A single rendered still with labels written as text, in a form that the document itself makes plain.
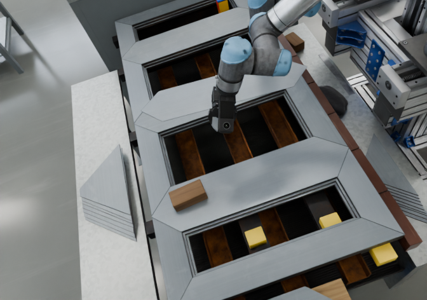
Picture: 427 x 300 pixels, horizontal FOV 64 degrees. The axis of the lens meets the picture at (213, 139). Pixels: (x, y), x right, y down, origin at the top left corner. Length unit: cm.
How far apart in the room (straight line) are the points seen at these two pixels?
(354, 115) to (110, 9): 140
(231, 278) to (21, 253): 172
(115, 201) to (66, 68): 222
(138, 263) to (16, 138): 206
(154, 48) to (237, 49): 94
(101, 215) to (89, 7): 116
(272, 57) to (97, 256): 95
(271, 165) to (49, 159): 195
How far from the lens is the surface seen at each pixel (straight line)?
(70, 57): 357
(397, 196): 142
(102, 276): 138
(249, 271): 113
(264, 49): 97
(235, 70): 94
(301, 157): 127
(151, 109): 152
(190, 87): 155
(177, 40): 180
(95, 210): 146
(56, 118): 308
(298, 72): 153
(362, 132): 156
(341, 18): 165
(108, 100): 181
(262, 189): 121
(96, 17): 213
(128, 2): 209
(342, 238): 116
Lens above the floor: 194
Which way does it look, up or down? 54 degrees down
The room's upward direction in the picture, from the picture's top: 18 degrees counter-clockwise
